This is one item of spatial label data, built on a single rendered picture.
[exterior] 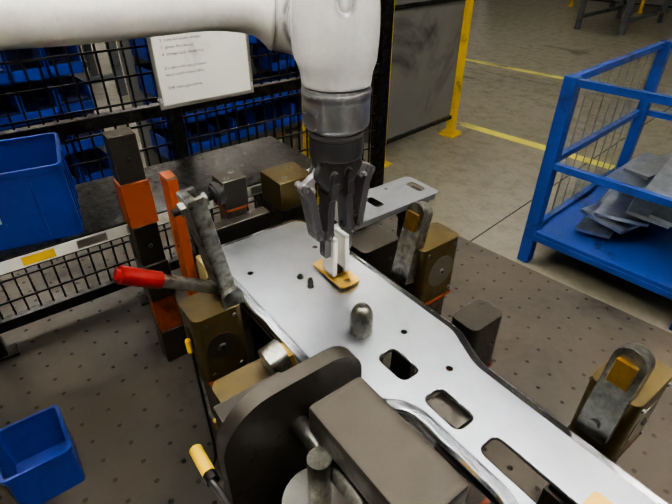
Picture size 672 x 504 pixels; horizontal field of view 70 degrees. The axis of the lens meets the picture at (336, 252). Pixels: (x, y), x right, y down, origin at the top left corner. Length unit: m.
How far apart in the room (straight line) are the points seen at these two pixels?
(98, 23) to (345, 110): 0.29
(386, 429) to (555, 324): 0.93
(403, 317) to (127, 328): 0.72
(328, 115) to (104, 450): 0.71
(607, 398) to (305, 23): 0.54
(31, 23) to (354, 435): 0.52
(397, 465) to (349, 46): 0.44
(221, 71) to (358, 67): 0.62
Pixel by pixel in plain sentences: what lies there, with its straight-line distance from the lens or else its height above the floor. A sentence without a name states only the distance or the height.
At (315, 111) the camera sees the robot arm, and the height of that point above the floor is 1.28.
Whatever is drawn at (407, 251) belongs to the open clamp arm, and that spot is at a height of 1.04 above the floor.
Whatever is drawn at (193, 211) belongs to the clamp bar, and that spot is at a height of 1.20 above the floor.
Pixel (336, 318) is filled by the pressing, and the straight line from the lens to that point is 0.70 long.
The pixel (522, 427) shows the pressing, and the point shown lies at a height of 1.00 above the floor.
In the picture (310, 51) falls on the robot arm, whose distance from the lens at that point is 0.60.
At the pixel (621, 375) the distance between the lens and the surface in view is 0.61.
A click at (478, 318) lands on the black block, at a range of 0.75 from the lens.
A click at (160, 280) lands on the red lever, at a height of 1.12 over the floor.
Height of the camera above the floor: 1.47
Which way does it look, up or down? 34 degrees down
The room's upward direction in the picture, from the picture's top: straight up
